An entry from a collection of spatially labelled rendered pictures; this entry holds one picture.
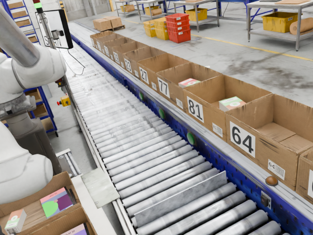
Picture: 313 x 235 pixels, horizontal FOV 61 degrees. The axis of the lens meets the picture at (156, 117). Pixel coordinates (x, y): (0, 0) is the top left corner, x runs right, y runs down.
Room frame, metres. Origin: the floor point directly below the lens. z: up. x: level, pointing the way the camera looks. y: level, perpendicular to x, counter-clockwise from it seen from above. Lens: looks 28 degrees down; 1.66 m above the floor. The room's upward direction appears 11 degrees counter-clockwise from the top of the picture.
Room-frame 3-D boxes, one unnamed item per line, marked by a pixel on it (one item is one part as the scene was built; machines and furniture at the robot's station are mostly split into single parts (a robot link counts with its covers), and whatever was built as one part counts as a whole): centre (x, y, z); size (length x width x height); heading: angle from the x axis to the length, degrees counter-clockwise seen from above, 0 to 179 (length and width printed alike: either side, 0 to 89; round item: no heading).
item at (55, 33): (2.32, 0.65, 1.40); 0.28 x 0.11 x 0.11; 19
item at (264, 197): (0.73, -0.35, 0.81); 0.05 x 0.02 x 0.07; 19
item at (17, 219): (0.92, 0.73, 0.78); 0.10 x 0.06 x 0.05; 3
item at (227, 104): (1.29, -0.44, 0.92); 0.16 x 0.11 x 0.07; 10
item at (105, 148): (1.51, 0.17, 0.72); 0.52 x 0.05 x 0.05; 109
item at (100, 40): (3.53, 0.38, 0.97); 0.39 x 0.29 x 0.17; 19
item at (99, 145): (1.58, 0.20, 0.72); 0.52 x 0.05 x 0.05; 109
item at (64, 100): (2.13, 0.74, 0.84); 0.15 x 0.09 x 0.07; 19
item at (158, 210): (0.87, -0.05, 0.76); 0.46 x 0.01 x 0.09; 109
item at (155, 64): (2.03, -0.13, 0.96); 0.39 x 0.29 x 0.17; 19
